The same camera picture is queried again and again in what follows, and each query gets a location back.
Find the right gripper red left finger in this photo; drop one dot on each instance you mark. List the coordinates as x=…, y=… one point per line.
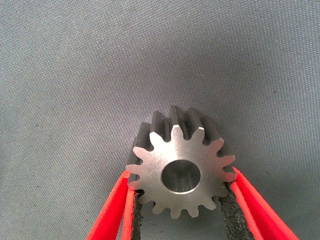
x=112, y=212

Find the small steel planetary gear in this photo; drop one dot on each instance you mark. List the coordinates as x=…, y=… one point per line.
x=155, y=165

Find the dark grey table cloth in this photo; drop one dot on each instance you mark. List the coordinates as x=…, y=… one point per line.
x=100, y=62

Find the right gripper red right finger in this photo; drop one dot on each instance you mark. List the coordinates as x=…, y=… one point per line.
x=257, y=215

